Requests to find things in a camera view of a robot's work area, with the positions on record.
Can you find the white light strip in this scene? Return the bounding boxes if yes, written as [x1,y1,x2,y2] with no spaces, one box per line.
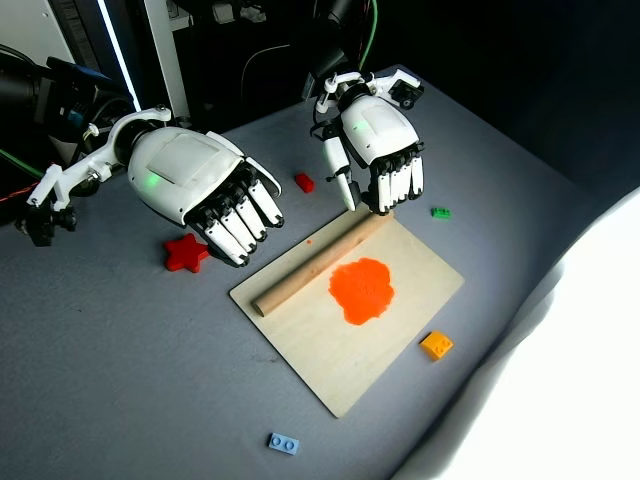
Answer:
[96,0,142,114]

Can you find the white frame post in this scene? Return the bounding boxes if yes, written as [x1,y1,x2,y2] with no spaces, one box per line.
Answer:
[143,0,192,122]

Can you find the grey table cloth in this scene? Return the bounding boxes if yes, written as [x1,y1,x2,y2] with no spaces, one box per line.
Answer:
[0,63,640,480]

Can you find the yellow toy brick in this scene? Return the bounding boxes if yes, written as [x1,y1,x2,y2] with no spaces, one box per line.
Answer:
[418,330,455,362]

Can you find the blue toy brick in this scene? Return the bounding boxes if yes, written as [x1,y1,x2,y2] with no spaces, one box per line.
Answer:
[266,432,301,456]

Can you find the orange play dough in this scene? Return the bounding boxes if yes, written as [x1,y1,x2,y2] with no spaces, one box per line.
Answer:
[328,257,397,327]

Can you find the white cabinet panel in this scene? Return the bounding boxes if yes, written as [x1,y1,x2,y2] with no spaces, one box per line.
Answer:
[0,0,77,67]

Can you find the red star block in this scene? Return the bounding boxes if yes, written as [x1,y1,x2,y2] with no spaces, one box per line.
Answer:
[163,232,211,274]

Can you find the red wire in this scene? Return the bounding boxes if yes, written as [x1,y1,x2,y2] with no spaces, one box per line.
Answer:
[0,180,42,204]

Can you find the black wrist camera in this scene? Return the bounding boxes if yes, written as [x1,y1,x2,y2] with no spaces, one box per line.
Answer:
[17,204,79,247]
[389,78,422,110]

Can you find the grey cable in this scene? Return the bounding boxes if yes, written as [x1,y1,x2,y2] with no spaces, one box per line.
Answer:
[239,43,292,104]

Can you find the light wooden board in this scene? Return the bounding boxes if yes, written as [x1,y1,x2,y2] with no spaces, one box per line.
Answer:
[228,208,466,419]

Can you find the green cable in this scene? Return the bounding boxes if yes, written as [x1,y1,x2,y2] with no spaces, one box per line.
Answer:
[356,0,380,72]

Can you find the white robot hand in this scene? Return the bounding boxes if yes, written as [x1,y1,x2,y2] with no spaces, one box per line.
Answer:
[126,125,286,267]
[321,93,427,217]

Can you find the wooden cylinder peg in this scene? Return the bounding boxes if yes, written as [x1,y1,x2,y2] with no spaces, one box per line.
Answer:
[251,208,397,318]

